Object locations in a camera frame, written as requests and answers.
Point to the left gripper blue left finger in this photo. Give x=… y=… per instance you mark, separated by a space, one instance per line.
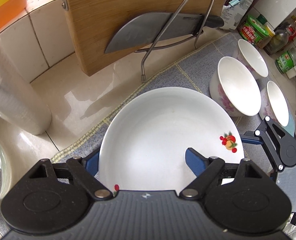
x=91 y=162

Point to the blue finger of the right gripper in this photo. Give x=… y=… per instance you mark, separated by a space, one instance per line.
x=250 y=140

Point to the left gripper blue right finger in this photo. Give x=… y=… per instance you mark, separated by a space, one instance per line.
x=196 y=162

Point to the white fruit plate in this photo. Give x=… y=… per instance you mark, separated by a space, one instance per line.
x=144 y=146

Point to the large white floral bowl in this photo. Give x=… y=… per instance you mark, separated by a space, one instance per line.
x=234 y=88

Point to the white plastic container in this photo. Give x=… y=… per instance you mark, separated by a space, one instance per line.
x=291 y=73

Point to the grey blue checkered towel mat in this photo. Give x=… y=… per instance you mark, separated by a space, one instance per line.
x=194 y=71

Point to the green label glass jar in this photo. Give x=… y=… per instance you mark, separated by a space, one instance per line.
x=286 y=61

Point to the tall plastic wrap roll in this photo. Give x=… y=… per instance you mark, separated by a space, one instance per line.
x=20 y=105

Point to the dark oil glass bottle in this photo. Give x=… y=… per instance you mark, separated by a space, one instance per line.
x=279 y=40

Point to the green lidded seasoning tin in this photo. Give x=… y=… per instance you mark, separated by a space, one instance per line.
x=252 y=30

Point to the yellow lid spice jar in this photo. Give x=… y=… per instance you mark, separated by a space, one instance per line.
x=267 y=39

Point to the white plastic food bag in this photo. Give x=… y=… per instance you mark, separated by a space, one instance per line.
x=234 y=12

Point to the bamboo cutting board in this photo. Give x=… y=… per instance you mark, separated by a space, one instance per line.
x=92 y=24

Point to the kitchen knife black handle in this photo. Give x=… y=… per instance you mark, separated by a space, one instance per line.
x=140 y=31

